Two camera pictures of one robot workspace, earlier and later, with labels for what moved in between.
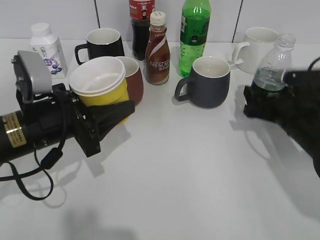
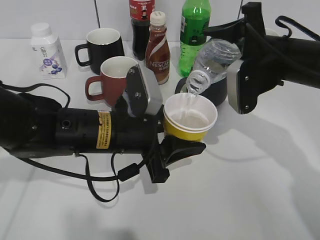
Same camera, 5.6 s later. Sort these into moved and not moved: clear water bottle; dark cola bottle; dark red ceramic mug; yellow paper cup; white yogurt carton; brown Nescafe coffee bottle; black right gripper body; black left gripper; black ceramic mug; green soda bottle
Moved: clear water bottle; black right gripper body; black left gripper; dark red ceramic mug; yellow paper cup
Not moved: white yogurt carton; green soda bottle; dark cola bottle; brown Nescafe coffee bottle; black ceramic mug
